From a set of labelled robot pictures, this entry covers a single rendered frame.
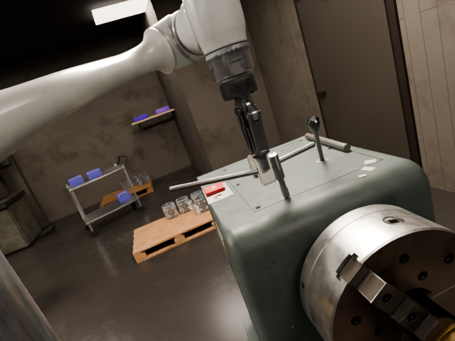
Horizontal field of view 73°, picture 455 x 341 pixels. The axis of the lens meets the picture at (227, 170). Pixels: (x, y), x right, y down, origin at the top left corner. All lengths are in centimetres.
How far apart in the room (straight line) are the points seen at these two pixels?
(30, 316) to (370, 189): 71
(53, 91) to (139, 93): 654
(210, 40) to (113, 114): 643
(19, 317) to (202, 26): 61
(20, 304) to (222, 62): 57
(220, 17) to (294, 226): 43
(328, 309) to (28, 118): 54
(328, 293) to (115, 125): 662
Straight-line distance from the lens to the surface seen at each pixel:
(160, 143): 707
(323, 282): 60
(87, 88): 53
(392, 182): 76
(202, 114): 505
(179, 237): 362
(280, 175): 69
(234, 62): 61
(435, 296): 67
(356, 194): 72
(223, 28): 61
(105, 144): 704
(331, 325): 59
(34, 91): 49
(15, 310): 69
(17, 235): 639
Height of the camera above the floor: 156
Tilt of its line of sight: 16 degrees down
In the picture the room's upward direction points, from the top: 19 degrees counter-clockwise
